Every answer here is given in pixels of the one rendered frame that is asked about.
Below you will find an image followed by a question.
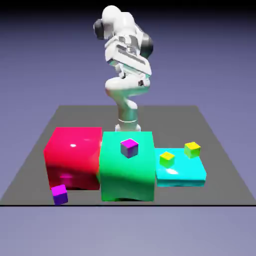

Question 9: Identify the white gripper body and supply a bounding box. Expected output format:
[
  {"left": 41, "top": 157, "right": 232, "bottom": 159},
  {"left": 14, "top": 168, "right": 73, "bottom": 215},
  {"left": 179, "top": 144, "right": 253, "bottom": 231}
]
[{"left": 104, "top": 37, "right": 152, "bottom": 78}]

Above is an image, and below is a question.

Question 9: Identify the small magenta cube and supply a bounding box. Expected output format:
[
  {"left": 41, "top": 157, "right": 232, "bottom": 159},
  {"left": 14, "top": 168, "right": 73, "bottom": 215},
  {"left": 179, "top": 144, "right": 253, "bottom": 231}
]
[
  {"left": 120, "top": 138, "right": 140, "bottom": 159},
  {"left": 51, "top": 184, "right": 69, "bottom": 206}
]

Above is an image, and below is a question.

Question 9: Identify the small yellow cube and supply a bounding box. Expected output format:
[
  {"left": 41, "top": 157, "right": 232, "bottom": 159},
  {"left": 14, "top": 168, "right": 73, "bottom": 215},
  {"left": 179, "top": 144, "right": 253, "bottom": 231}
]
[
  {"left": 159, "top": 151, "right": 176, "bottom": 169},
  {"left": 183, "top": 141, "right": 202, "bottom": 159}
]

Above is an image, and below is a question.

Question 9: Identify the large green box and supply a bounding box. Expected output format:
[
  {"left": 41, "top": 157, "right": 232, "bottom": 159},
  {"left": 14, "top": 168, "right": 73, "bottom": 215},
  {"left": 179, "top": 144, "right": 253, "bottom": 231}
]
[{"left": 98, "top": 131, "right": 156, "bottom": 202}]

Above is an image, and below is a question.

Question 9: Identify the large red box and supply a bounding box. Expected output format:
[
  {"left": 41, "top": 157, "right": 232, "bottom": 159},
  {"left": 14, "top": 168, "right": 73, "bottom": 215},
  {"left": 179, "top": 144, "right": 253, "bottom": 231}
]
[{"left": 43, "top": 126, "right": 103, "bottom": 191}]

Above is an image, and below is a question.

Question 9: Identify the large cyan box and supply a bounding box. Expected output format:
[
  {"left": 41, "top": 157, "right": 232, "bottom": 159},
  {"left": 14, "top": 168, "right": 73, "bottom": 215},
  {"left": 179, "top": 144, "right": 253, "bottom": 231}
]
[{"left": 154, "top": 147, "right": 207, "bottom": 188}]

